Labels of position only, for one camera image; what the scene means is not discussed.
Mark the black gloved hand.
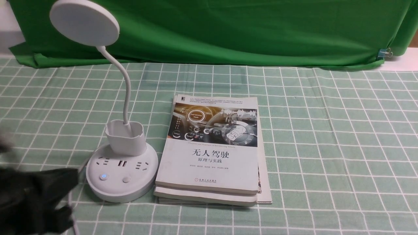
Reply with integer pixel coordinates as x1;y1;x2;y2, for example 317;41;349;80
0;132;79;235

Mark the white desk lamp with sockets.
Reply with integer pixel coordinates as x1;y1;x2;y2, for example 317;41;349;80
49;0;158;203

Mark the middle white book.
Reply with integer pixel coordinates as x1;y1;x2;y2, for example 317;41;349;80
154;186;258;207

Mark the top white self-driving book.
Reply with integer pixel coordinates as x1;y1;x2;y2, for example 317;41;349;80
155;95;259;195

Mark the bottom thin book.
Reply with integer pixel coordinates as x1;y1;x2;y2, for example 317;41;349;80
157;124;272;205

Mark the green backdrop cloth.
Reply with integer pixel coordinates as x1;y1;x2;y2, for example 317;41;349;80
7;0;418;71

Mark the green checkered tablecloth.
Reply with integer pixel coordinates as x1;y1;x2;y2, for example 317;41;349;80
0;58;418;235

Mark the blue binder clip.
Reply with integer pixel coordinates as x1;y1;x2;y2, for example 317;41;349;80
376;48;393;60

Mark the white lamp power cable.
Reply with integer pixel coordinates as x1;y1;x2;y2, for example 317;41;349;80
67;158;89;235

